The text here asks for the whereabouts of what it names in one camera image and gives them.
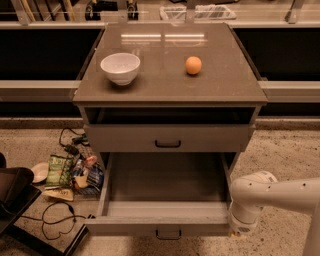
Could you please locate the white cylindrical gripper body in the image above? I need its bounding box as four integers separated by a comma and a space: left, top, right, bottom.
228, 202, 262, 234

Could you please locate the grey drawer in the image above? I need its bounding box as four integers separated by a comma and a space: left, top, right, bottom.
87, 153, 231, 240
82, 107, 257, 154

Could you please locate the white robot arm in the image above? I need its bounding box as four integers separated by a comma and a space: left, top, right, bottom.
228, 171, 320, 256

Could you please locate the grey drawer cabinet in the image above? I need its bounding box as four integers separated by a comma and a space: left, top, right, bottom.
72, 22, 269, 158

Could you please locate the grey top drawer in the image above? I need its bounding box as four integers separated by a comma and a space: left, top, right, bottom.
82, 107, 257, 154

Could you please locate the orange fruit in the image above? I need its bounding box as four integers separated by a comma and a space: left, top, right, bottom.
185, 56, 202, 75

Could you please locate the yellow snack bag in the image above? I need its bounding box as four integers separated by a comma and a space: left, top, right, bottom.
43, 189, 74, 201

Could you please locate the green chip bag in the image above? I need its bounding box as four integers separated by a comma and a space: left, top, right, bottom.
45, 155, 73, 189

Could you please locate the white ceramic bowl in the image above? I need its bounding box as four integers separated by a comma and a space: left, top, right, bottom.
100, 53, 141, 85

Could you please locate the white paper plate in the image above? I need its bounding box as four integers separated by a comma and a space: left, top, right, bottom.
31, 162, 49, 183

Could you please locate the black chair base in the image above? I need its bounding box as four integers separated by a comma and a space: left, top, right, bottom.
0, 153, 89, 256

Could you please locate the black floor cable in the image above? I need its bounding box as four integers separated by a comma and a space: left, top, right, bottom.
20, 200, 88, 242

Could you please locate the black power adapter cable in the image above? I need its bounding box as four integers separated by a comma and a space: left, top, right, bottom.
58, 127, 90, 157

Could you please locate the white wire basket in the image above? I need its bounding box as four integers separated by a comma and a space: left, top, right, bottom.
159, 4, 237, 20

